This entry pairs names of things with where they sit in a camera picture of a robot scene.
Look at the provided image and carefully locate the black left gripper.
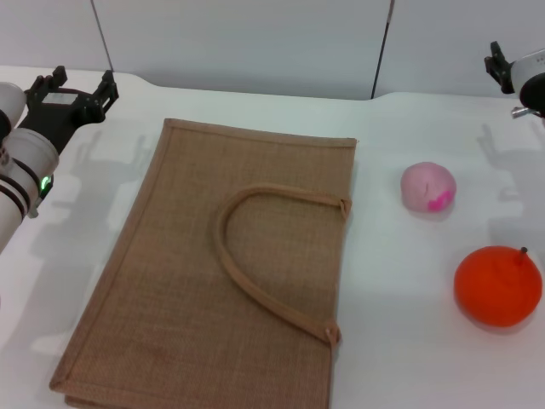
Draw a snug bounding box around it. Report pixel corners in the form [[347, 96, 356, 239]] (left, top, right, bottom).
[[16, 66, 118, 158]]

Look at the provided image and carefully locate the black cable with metal plug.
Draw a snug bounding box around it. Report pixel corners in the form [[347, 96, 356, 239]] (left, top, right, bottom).
[[510, 106, 545, 121]]

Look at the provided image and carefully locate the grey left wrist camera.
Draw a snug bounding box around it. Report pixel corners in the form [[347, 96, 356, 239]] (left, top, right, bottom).
[[0, 80, 27, 140]]

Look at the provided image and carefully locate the brown jute handbag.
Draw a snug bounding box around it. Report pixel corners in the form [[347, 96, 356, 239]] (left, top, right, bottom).
[[49, 118, 358, 409]]

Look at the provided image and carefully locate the orange fruit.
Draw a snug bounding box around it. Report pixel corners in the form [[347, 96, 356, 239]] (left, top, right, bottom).
[[453, 245, 544, 328]]

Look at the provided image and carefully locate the pink peach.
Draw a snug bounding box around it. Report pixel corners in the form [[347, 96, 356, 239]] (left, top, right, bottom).
[[399, 161, 458, 213]]

